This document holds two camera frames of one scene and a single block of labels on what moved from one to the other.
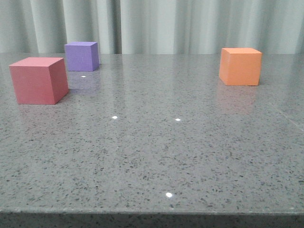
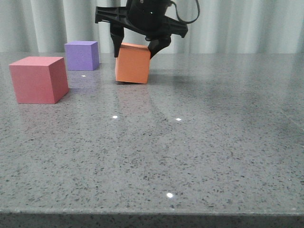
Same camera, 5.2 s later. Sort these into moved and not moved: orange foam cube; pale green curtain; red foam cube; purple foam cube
Moved: orange foam cube
Not moved: purple foam cube; red foam cube; pale green curtain
